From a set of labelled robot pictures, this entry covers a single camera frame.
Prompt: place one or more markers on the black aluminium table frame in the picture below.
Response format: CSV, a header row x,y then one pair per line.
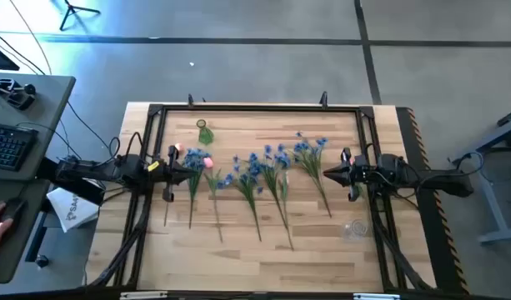
x,y
259,108

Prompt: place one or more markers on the white paper bag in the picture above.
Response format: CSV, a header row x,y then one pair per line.
x,y
73,212

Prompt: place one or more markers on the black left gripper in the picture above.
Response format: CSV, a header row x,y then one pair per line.
x,y
163,173

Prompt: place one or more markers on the black table edge clamp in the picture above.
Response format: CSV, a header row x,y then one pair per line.
x,y
191,101
324,100

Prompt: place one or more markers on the black keyboard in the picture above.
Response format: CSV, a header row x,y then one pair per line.
x,y
9,146

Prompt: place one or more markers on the grey side desk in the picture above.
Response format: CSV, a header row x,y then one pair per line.
x,y
46,104

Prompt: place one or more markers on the clear glass vase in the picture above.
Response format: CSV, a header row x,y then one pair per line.
x,y
356,229

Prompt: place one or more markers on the black tripod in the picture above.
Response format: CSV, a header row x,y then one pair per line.
x,y
71,10

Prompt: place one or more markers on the black monitor corner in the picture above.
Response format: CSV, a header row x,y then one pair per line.
x,y
1,60

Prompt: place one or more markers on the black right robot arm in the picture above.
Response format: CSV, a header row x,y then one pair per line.
x,y
438,183

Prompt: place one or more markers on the dark blue desk leg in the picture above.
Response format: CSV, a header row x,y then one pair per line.
x,y
36,237

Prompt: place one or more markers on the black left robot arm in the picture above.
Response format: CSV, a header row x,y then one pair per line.
x,y
126,168

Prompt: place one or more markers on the black hazard-striped floor strip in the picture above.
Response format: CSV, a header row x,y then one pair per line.
x,y
434,233

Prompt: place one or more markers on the black computer mouse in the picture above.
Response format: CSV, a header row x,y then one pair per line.
x,y
14,208

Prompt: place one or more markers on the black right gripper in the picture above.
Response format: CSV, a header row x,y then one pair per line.
x,y
363,173

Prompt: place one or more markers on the green glass vase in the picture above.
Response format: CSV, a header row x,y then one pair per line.
x,y
206,135

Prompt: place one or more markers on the silver hinge bracket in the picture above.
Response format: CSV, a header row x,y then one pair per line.
x,y
142,295
376,296

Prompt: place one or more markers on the black caster knob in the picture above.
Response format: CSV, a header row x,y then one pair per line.
x,y
41,261

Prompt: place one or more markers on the black desk foot bar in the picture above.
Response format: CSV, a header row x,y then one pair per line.
x,y
84,193

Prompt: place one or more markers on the blue-grey metal table frame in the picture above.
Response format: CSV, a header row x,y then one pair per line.
x,y
489,196

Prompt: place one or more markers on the blue artificial flower spray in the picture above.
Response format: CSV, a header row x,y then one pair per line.
x,y
272,175
195,160
311,162
247,187

